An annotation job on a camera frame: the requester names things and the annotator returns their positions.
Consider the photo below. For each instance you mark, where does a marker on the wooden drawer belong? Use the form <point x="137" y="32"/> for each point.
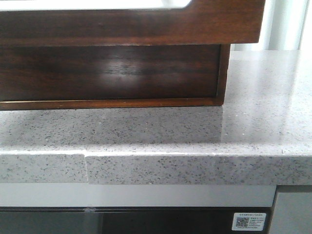
<point x="109" y="73"/>
<point x="200" y="22"/>

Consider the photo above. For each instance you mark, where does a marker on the white pleated curtain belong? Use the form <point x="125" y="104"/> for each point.
<point x="283" y="27"/>

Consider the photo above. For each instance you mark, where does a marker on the white QR code sticker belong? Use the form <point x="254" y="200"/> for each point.
<point x="248" y="221"/>

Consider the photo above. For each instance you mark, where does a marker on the dark wooden drawer cabinet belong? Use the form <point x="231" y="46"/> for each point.
<point x="224" y="75"/>

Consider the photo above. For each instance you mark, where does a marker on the grey cabinet panel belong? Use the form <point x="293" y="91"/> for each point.
<point x="292" y="210"/>

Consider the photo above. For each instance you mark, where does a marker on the dark glass appliance door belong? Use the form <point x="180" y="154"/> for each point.
<point x="139" y="220"/>

